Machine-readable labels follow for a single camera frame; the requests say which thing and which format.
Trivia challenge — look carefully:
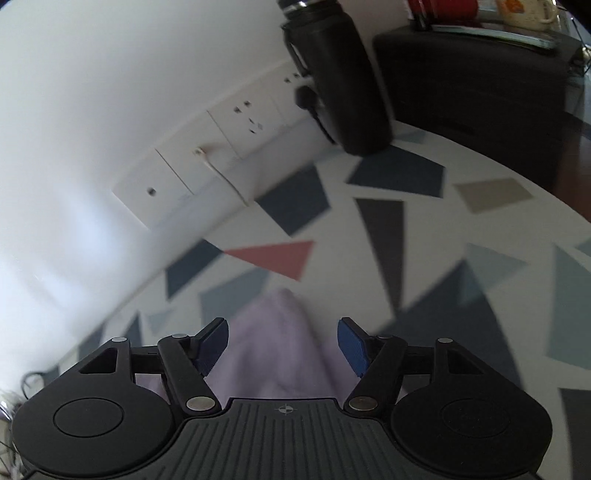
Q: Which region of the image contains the cream printed mug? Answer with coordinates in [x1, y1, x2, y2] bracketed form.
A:
[495, 0, 560, 32]

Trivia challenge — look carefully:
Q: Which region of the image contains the black power plug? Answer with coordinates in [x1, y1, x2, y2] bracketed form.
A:
[294, 84, 340, 145]

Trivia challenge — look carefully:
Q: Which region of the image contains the white charging cable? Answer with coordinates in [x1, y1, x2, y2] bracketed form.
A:
[193, 146, 254, 208]

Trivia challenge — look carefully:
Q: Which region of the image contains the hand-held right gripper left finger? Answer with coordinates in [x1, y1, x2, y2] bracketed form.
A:
[78, 316, 230, 416]

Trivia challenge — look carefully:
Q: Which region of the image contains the lilac fleece pajama top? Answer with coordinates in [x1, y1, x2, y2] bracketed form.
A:
[136, 287, 358, 402]

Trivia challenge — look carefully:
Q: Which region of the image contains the red vase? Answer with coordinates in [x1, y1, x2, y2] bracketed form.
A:
[407, 0, 482, 23]

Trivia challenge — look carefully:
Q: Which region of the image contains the white wall socket panel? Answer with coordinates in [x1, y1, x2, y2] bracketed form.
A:
[112, 58, 324, 230]

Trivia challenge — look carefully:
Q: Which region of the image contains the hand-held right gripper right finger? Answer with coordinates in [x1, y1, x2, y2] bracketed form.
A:
[338, 316, 486, 415]

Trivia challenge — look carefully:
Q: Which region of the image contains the black bottle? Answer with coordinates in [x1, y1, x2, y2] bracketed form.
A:
[276, 0, 396, 156]

